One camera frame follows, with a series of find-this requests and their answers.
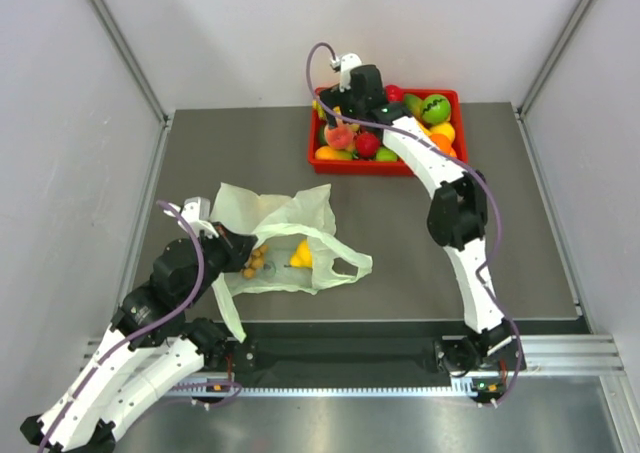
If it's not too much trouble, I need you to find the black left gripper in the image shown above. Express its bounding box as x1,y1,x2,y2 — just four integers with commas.
183,220,258,308

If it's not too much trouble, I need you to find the green striped melon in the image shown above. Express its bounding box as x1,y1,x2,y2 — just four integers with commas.
419,94,451,125

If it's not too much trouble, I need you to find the brown longan cluster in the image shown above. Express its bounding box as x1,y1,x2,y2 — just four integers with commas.
241,245,268,279

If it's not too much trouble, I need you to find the pale green plastic bag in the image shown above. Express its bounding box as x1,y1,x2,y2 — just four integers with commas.
209,183,373,342

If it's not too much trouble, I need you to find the yellow pear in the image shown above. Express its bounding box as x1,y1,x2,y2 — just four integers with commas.
289,240,313,269

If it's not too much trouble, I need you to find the yellow banana bunch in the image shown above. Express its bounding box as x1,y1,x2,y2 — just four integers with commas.
312,100,327,122

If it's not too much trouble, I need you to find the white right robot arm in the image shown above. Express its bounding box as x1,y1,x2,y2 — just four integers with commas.
315,54,514,376

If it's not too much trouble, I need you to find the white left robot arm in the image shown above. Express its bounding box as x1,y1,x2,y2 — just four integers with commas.
20,222,257,452

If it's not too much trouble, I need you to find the dark red fruit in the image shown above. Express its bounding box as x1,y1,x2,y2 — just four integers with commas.
354,132,381,159

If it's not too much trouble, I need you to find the green fruit front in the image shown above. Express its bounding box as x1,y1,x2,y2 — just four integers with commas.
375,147,398,162

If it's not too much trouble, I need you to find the red plastic fruit tray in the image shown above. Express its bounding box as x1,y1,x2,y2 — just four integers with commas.
307,88,469,177

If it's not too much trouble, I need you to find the orange fruit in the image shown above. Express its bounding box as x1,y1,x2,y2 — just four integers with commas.
429,134,457,158

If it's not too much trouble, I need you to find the red apple on top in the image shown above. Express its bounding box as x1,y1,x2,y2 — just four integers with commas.
385,84,404,103

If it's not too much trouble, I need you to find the pink peach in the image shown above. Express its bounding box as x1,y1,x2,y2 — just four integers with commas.
323,125,354,150

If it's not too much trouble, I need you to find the dark green avocado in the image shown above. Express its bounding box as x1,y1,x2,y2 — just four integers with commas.
317,124,327,146

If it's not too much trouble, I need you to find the yellow mango front left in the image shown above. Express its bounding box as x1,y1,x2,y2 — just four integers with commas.
314,145,353,161

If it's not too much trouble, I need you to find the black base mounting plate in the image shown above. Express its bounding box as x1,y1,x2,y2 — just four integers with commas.
219,321,526,387

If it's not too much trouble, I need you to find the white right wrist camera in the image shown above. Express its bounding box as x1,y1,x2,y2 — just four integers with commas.
331,53,362,92

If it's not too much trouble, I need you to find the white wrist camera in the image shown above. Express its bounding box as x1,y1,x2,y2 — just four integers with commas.
165,197,219,238
331,53,362,92

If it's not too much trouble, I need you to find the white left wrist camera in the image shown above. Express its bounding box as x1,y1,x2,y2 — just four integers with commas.
165,197,219,238

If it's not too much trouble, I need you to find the slotted cable duct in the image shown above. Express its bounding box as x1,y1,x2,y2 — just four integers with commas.
167,377,501,399

